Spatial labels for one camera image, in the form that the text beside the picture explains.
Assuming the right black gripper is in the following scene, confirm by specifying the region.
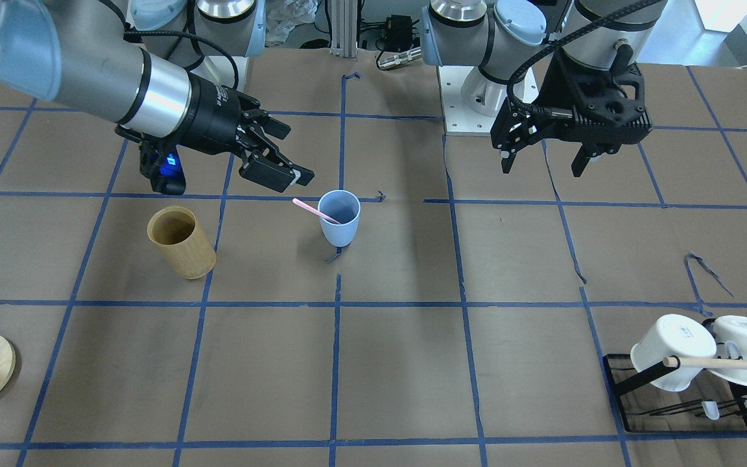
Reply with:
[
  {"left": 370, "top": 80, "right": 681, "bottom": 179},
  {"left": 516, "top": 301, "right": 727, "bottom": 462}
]
[{"left": 183, "top": 75, "right": 315, "bottom": 193}]

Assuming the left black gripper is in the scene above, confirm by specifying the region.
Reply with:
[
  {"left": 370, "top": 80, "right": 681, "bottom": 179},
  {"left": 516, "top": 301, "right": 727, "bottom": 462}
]
[{"left": 490, "top": 49, "right": 653, "bottom": 178}]

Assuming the pink chopstick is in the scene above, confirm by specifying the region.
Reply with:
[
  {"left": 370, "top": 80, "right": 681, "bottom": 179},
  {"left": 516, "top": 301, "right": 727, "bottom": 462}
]
[{"left": 292, "top": 198, "right": 342, "bottom": 225}]

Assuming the light blue plastic cup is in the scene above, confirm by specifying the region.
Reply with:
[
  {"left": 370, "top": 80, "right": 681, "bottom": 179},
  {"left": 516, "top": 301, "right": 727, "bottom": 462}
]
[{"left": 317, "top": 189, "right": 361, "bottom": 248}]

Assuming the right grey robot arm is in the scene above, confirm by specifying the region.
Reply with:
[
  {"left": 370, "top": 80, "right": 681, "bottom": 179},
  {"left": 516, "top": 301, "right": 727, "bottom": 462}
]
[{"left": 0, "top": 1, "right": 314, "bottom": 195}]

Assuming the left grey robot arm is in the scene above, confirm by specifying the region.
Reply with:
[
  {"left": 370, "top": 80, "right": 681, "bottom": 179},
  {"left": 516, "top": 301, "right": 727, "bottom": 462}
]
[{"left": 419, "top": 1, "right": 667, "bottom": 177}]

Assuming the bamboo chopstick holder cup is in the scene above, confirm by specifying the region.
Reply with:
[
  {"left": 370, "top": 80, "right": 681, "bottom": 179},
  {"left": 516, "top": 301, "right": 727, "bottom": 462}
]
[{"left": 147, "top": 205, "right": 217, "bottom": 279}]

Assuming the white mug with face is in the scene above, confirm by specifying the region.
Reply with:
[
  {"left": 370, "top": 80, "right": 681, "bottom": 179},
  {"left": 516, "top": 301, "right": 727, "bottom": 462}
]
[{"left": 630, "top": 314, "right": 717, "bottom": 372}]

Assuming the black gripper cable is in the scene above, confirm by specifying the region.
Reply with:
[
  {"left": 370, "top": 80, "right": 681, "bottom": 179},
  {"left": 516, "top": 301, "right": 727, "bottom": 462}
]
[{"left": 506, "top": 0, "right": 666, "bottom": 124}]

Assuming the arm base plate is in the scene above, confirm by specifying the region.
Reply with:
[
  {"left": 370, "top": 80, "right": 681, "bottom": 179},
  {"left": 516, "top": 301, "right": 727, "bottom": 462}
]
[
  {"left": 187, "top": 56, "right": 250, "bottom": 92},
  {"left": 438, "top": 66, "right": 506, "bottom": 136}
]

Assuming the aluminium frame post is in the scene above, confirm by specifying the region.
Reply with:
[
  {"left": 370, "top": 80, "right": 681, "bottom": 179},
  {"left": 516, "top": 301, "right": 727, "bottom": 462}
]
[{"left": 326, "top": 0, "right": 361, "bottom": 59}]

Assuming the black wire mug rack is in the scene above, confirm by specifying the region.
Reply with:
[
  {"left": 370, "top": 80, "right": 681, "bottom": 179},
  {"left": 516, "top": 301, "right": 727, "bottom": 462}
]
[{"left": 604, "top": 317, "right": 747, "bottom": 433}]

